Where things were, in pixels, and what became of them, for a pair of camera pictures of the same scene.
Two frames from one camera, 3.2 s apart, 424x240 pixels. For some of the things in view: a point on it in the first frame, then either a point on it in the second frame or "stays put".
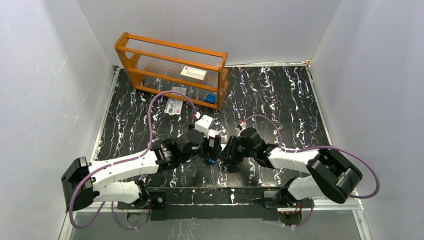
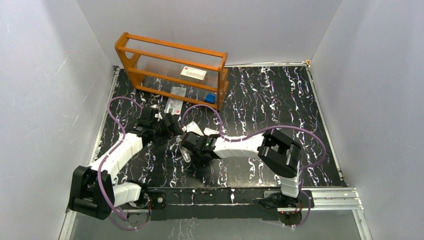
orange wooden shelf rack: x=156 y=65 stays put
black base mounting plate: x=206 y=204 stays put
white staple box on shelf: x=194 y=74 stays put
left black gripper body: x=215 y=147 to x=170 y=124
